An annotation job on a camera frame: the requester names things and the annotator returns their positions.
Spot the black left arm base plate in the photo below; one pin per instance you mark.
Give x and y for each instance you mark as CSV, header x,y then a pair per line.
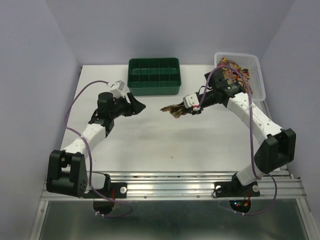
x,y
110,190

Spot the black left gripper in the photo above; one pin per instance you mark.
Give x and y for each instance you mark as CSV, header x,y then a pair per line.
x,y
132,108

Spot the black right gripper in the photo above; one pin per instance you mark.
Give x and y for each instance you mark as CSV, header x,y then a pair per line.
x,y
195,113

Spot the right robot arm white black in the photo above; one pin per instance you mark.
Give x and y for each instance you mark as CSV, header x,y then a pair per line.
x,y
276,144

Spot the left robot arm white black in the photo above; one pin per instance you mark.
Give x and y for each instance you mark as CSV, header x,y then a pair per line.
x,y
67,171

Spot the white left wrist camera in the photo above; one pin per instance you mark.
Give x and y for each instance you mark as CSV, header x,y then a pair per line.
x,y
117,89

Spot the green divided plastic tray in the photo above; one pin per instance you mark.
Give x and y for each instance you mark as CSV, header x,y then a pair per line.
x,y
154,76

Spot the aluminium mounting rail frame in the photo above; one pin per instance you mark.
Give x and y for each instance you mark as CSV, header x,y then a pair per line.
x,y
170,167

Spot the colourful patterned tie in basket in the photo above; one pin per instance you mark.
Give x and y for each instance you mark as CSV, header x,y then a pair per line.
x,y
232,77

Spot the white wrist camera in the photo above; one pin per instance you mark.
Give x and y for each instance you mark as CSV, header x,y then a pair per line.
x,y
191,102
117,89

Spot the white perforated plastic basket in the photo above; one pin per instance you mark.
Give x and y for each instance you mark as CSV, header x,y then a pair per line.
x,y
252,64

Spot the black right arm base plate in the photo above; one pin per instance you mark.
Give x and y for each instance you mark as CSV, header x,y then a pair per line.
x,y
225,189

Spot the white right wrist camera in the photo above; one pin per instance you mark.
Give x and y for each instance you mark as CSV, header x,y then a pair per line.
x,y
191,102

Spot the paisley flamingo patterned tie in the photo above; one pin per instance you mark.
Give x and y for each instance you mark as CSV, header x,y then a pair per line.
x,y
177,110

